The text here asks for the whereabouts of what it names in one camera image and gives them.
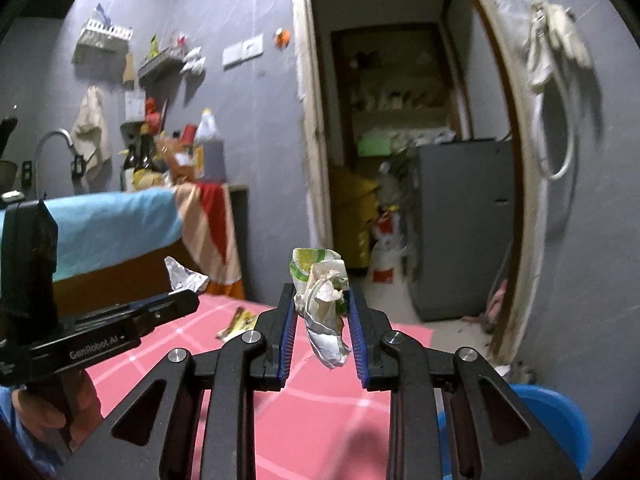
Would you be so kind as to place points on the yellow snack wrapper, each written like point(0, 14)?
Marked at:
point(243, 320)

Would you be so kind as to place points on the striped towel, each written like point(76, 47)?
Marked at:
point(112, 246)

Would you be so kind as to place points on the dark glass bottle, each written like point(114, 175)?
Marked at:
point(145, 171)

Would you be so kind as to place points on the metal faucet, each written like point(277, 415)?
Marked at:
point(58, 166)

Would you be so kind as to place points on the wall shelf with items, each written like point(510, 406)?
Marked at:
point(177, 56)

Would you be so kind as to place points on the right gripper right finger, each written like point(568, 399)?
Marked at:
point(419, 381)

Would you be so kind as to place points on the white wall switch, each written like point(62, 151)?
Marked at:
point(242, 51)

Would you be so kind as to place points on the white wall rack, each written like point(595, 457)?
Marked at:
point(101, 32)

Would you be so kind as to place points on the hanging beige cloth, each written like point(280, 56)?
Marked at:
point(92, 140)

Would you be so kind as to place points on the silver foil scrap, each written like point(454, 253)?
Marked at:
point(182, 278)

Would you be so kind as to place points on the blue plastic bucket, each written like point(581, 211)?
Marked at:
point(555, 424)

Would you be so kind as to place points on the person's left hand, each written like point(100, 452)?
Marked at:
point(38, 415)

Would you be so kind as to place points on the grey refrigerator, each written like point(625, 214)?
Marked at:
point(460, 225)

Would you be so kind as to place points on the yellow bag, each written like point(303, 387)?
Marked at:
point(354, 208)

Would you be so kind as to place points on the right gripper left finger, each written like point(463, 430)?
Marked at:
point(194, 412)

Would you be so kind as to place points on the pink checked tablecloth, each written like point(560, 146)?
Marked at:
point(322, 425)

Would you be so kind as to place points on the wooden door frame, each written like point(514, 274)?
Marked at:
point(531, 199)

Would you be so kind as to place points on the white wrapper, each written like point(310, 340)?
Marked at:
point(320, 280)

